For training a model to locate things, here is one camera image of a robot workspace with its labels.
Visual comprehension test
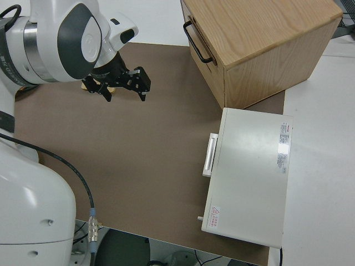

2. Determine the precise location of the light wooden box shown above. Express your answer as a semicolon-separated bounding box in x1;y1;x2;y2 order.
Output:
180;0;344;110

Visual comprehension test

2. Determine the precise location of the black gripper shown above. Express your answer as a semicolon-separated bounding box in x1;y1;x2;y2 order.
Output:
84;52;152;103

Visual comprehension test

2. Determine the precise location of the wooden mug rack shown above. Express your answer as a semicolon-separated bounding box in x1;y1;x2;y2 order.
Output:
80;80;116;94

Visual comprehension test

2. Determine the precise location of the black mesh object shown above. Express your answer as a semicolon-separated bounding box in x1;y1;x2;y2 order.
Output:
337;0;355;37

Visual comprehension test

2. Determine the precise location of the white toaster oven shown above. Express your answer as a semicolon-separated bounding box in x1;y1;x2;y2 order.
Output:
197;107;294;248

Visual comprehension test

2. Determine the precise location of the brown table mat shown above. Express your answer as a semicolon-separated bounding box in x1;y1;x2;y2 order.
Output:
13;42;286;266

